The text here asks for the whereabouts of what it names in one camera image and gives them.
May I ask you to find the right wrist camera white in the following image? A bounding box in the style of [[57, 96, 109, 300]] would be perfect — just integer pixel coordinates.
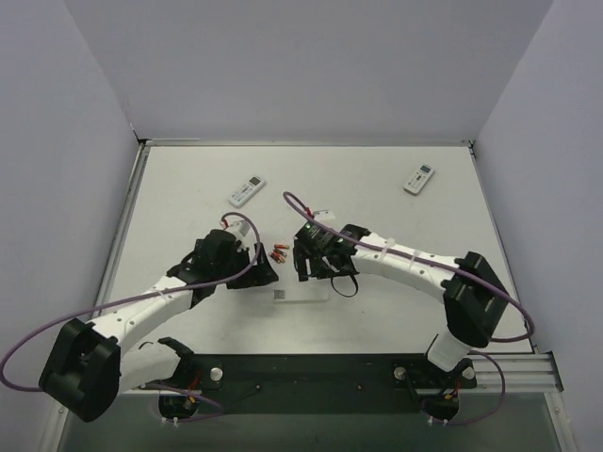
[[312, 209, 336, 225]]

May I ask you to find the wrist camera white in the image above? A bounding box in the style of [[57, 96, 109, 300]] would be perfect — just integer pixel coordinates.
[[225, 219, 254, 244], [312, 209, 336, 225]]

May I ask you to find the aluminium front rail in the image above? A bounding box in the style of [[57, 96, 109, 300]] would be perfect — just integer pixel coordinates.
[[461, 352, 564, 395]]

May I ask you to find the red battery lower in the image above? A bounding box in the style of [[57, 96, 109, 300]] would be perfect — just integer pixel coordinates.
[[269, 250, 286, 264]]

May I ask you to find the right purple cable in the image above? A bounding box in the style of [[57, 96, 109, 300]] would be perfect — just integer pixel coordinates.
[[281, 190, 538, 428]]

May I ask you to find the white remote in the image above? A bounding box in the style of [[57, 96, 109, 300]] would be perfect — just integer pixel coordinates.
[[273, 287, 330, 303], [228, 175, 266, 208], [403, 164, 434, 196]]

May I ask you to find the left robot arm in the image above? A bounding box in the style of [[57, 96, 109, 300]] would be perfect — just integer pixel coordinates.
[[39, 220, 279, 422]]

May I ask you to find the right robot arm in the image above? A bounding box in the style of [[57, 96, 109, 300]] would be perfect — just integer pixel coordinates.
[[294, 222, 508, 372]]

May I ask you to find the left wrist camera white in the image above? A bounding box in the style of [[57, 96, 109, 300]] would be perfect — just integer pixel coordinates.
[[225, 219, 254, 244]]

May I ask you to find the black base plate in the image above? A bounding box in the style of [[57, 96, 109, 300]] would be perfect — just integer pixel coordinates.
[[165, 354, 458, 414]]

